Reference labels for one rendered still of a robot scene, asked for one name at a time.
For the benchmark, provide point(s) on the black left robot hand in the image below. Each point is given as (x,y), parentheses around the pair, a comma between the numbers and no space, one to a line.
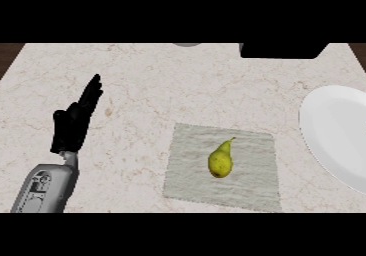
(73,123)

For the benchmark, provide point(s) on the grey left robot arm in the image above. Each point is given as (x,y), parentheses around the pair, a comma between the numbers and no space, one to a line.
(46,186)

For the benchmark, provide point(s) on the grey woven placemat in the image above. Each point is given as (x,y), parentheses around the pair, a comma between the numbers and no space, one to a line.
(225,186)

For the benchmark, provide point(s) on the white plate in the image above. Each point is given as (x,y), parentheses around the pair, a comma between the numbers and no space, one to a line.
(339,133)

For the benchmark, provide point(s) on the yellow pear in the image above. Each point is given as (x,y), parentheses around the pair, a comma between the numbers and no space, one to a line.
(220,161)

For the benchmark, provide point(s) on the grey round object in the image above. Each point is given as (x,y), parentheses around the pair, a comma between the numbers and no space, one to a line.
(186,44)

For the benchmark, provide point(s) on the black appliance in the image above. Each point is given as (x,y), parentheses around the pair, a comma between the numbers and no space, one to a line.
(282,50)

